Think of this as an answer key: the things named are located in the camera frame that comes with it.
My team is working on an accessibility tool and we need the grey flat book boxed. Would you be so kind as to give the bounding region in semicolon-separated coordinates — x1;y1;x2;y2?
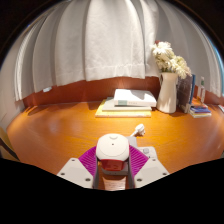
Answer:
101;96;153;112

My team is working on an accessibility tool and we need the white flower bouquet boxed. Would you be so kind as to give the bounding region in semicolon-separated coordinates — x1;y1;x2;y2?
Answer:
150;40;193;80

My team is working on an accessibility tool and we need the blue upright book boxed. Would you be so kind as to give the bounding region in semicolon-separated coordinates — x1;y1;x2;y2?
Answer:
189;73;197;106

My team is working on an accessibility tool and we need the white curtain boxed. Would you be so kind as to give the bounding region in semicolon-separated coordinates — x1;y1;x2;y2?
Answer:
13;0;224;101

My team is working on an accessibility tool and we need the orange flat book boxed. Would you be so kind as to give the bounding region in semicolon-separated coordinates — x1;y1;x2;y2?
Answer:
191;98;209;109

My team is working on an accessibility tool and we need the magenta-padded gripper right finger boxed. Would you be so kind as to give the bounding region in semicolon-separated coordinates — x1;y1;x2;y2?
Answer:
126;144;170;190

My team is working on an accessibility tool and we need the white power plug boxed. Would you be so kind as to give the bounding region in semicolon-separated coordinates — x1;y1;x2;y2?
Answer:
129;123;146;138

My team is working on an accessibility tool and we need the grey upright book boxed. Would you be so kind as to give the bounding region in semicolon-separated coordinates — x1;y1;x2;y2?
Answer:
176;75;194;114

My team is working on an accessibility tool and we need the clear bottle with green cap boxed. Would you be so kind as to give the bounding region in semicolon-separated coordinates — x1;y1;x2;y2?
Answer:
197;76;207;105

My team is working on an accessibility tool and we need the white ribbed vase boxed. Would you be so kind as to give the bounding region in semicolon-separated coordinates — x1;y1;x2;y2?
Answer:
156;71;179;114

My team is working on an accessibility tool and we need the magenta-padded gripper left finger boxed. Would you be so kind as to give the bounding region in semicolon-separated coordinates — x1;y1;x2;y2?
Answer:
57;145;100;190

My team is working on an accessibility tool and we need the yellow flat book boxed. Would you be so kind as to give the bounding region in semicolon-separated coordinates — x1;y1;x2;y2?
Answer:
95;99;153;118

